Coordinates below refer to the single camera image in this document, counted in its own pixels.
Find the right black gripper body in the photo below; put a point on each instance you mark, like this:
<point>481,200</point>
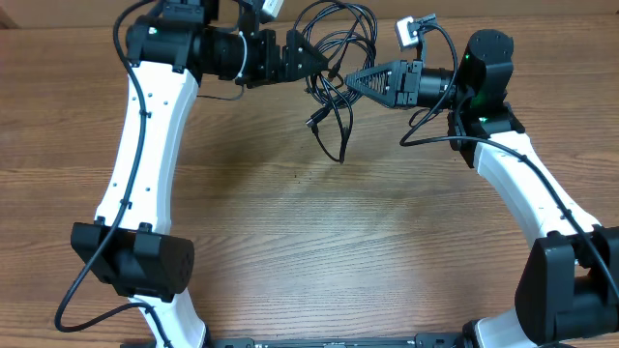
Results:
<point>410,77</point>

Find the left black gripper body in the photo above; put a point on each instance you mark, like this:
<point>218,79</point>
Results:
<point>258,68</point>

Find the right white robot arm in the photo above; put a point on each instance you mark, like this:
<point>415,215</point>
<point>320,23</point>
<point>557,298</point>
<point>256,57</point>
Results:
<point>569,286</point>

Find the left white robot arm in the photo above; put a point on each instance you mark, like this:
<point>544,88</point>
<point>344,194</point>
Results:
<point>166,52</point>

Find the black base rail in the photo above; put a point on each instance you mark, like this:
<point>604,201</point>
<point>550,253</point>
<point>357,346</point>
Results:
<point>419,340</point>

